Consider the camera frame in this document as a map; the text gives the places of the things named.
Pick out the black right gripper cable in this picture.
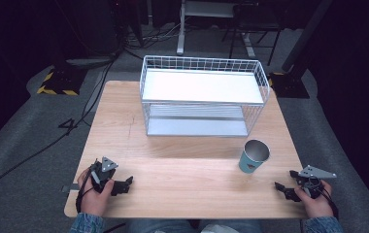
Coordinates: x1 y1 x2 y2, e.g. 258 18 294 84
319 186 340 220

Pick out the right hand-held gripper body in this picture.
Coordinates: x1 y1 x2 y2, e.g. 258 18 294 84
296 164 338 200

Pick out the black metal frame stand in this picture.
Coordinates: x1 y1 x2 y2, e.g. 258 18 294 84
221 2 286 67

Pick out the teal metal cup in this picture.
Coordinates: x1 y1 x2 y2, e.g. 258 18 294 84
238 139 271 175

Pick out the person's left hand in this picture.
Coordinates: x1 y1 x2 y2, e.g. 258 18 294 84
77 167 116 217

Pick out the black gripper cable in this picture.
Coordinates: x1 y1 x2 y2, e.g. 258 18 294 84
75 158 99 214
319 186 340 220

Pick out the black slanted stand pole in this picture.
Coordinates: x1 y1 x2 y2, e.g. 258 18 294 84
281 0 335 74

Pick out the bundle of floor cables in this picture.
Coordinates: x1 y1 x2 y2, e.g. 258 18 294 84
119 20 186 52

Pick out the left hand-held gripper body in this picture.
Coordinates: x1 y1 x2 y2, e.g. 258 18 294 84
89 156 119 194

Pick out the white cloth on lap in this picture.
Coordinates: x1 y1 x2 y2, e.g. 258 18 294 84
200 224 239 233

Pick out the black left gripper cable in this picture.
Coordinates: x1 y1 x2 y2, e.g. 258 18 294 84
75 158 99 214

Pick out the white desk frame leg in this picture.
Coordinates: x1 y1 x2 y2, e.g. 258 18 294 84
176 0 236 56

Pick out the long black floor cable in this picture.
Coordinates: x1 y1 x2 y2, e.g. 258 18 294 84
0 59 117 201

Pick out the black yellow striped base plate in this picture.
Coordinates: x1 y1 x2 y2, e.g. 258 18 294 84
267 71 311 100
36 65 88 97

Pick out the white wire shelf rack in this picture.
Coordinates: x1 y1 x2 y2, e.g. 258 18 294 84
139 54 271 138

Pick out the person's right hand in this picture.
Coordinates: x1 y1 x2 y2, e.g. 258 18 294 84
293 180 336 219

